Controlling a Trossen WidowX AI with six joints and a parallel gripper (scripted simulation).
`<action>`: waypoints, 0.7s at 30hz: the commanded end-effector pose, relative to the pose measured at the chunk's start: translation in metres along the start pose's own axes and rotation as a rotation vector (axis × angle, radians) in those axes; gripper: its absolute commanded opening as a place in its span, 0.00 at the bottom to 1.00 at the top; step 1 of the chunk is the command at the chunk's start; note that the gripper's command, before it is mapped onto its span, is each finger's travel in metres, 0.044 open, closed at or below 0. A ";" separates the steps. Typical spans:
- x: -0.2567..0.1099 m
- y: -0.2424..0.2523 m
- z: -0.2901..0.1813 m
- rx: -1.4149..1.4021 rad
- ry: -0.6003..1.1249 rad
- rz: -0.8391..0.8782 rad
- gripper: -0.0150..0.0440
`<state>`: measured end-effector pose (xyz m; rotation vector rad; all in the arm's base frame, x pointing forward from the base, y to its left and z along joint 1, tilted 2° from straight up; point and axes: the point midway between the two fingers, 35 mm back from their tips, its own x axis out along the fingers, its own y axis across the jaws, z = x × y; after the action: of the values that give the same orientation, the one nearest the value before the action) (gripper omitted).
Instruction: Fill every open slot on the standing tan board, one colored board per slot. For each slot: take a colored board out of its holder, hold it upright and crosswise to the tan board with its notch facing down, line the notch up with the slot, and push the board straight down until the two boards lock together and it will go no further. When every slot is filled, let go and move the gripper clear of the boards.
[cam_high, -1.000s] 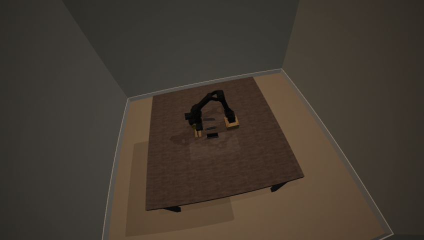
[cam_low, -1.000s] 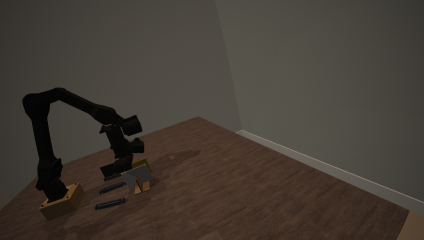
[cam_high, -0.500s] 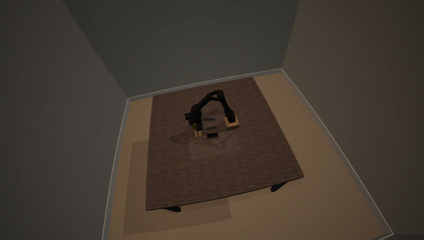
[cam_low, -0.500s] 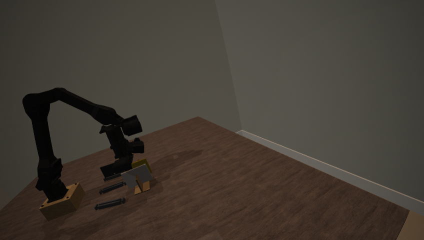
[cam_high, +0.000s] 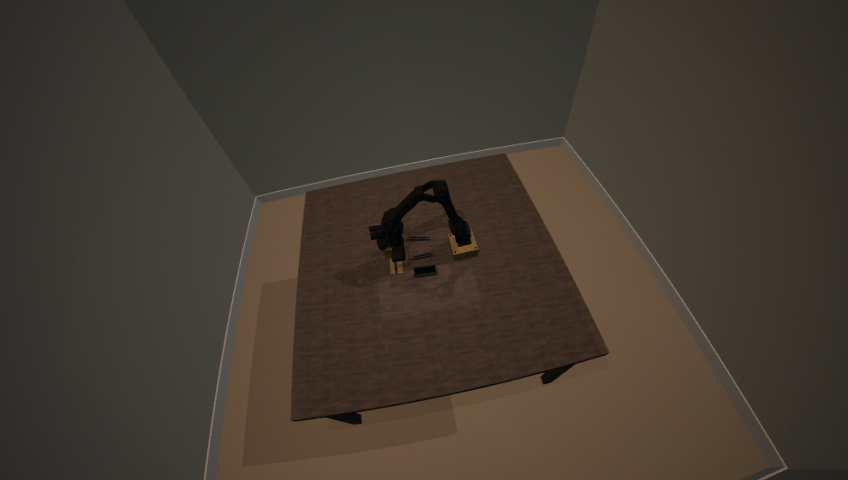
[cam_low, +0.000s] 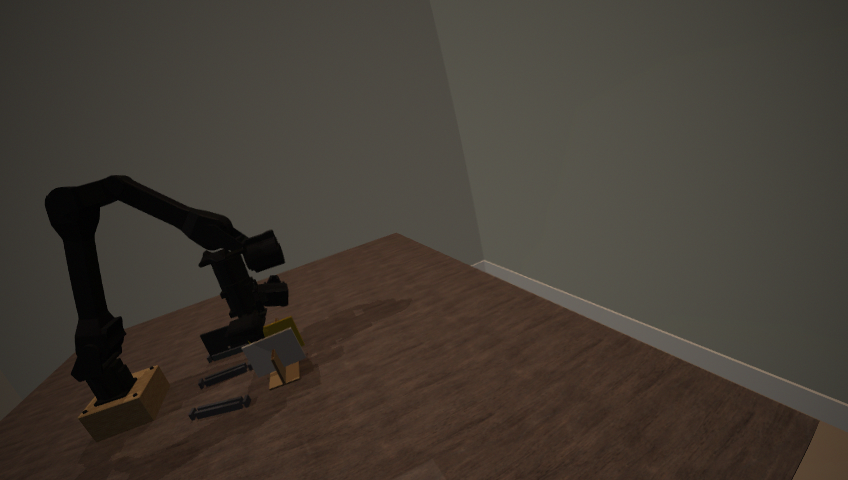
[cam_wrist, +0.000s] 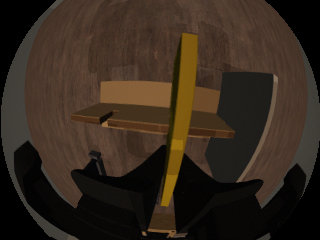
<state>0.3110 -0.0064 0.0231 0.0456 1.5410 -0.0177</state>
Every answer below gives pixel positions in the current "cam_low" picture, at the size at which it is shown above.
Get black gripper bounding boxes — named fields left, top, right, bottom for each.
left=220, top=274, right=267, bottom=345

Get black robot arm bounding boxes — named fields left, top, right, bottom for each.
left=45, top=175, right=288, bottom=407

